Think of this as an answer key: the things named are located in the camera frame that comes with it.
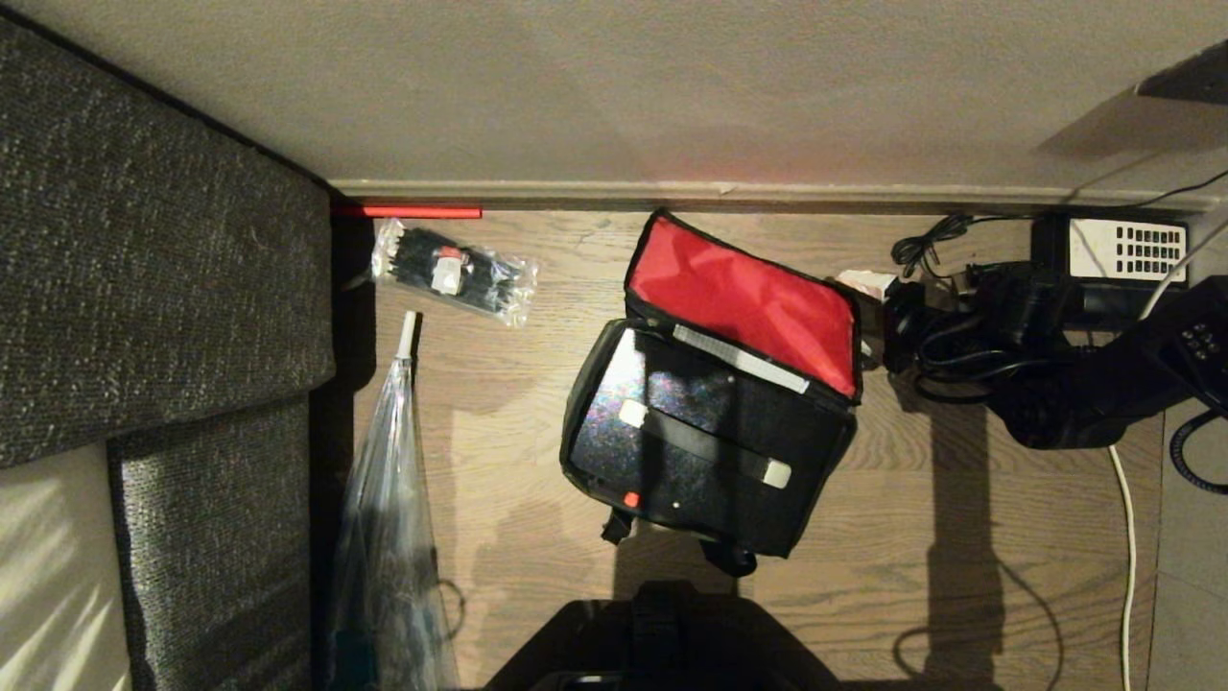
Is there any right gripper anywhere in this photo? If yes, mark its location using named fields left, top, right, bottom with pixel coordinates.
left=881, top=278, right=953, bottom=377

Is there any red lined bag flap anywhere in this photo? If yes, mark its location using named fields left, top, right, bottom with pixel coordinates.
left=624, top=208, right=864, bottom=401

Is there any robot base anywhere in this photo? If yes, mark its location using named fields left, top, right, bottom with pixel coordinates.
left=483, top=579, right=847, bottom=691

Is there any black camouflage bag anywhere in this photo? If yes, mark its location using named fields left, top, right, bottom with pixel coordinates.
left=559, top=315, right=859, bottom=579

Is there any dark furniture edge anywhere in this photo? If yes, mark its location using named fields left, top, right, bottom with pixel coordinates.
left=1136, top=40, right=1228, bottom=105

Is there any red strip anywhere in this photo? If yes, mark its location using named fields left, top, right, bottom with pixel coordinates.
left=360, top=204, right=484, bottom=221

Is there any transparent folded umbrella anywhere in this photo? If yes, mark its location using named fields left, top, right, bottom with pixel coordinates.
left=329, top=310, right=460, bottom=691

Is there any dark grey fabric sofa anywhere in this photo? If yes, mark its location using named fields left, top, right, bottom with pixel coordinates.
left=0, top=13, right=338, bottom=691

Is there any pale sofa cushion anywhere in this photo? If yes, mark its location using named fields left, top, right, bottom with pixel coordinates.
left=0, top=441, right=133, bottom=691

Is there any coiled black cable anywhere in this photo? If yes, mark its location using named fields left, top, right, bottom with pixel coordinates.
left=1168, top=407, right=1228, bottom=497

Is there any white cable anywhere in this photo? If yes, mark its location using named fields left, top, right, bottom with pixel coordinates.
left=1107, top=223, right=1228, bottom=691

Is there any bag of black cable ties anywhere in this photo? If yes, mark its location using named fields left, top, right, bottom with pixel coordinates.
left=370, top=218, right=539, bottom=330

